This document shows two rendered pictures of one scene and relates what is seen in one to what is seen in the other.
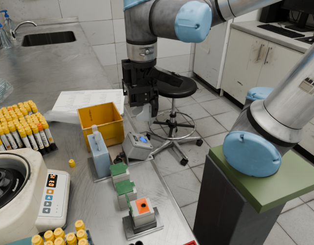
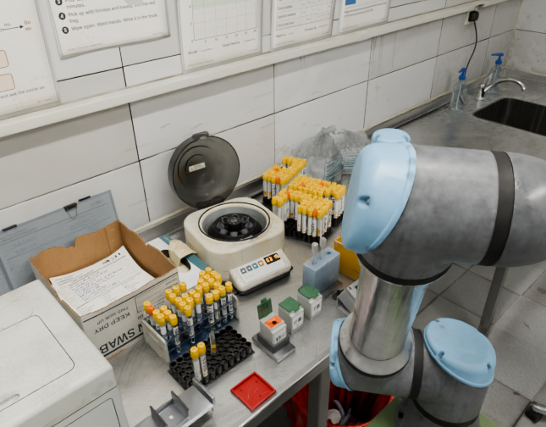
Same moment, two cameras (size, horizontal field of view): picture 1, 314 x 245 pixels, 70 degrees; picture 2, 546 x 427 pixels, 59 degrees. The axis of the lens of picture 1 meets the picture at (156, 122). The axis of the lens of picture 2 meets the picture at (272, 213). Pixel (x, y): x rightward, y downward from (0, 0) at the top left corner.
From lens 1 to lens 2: 77 cm
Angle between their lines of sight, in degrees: 56
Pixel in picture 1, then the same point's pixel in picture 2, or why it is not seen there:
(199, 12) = not seen: hidden behind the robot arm
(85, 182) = (295, 285)
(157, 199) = (308, 347)
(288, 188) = not seen: outside the picture
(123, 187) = (288, 303)
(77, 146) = not seen: hidden behind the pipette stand
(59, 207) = (251, 277)
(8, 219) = (216, 249)
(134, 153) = (344, 297)
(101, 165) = (306, 279)
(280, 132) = (344, 338)
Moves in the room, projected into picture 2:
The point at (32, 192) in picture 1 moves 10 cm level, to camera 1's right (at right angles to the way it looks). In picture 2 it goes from (242, 248) to (255, 271)
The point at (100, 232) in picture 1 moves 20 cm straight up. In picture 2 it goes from (250, 318) to (247, 253)
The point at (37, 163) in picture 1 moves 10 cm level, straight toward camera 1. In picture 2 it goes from (269, 235) to (248, 254)
